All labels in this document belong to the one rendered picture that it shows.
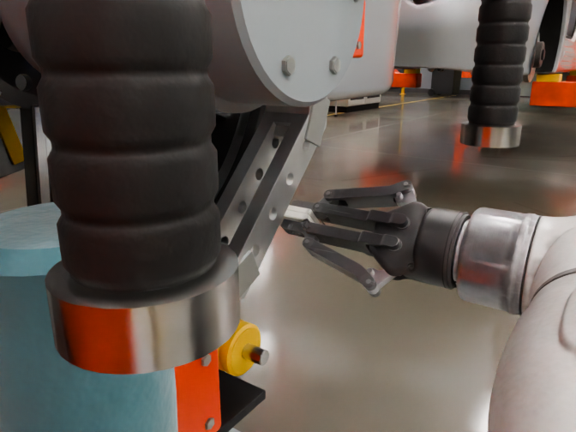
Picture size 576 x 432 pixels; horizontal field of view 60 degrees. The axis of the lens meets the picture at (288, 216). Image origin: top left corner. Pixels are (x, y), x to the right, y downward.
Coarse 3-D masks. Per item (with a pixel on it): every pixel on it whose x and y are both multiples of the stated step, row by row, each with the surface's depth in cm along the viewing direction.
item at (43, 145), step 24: (0, 48) 41; (0, 72) 41; (24, 72) 43; (0, 96) 38; (24, 96) 39; (24, 120) 41; (216, 120) 60; (240, 120) 58; (24, 144) 41; (48, 144) 41; (216, 144) 59; (240, 144) 59; (24, 168) 42; (48, 192) 42
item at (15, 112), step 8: (8, 48) 48; (16, 80) 49; (24, 80) 49; (8, 112) 53; (16, 112) 54; (16, 120) 54; (16, 128) 54; (0, 136) 53; (0, 144) 53; (0, 152) 53; (0, 160) 53; (8, 160) 54; (0, 168) 53; (8, 168) 54; (16, 168) 55; (0, 176) 53
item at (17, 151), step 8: (0, 112) 52; (0, 120) 52; (8, 120) 53; (0, 128) 52; (8, 128) 53; (8, 136) 53; (16, 136) 54; (8, 144) 53; (16, 144) 54; (8, 152) 53; (16, 152) 54; (16, 160) 54
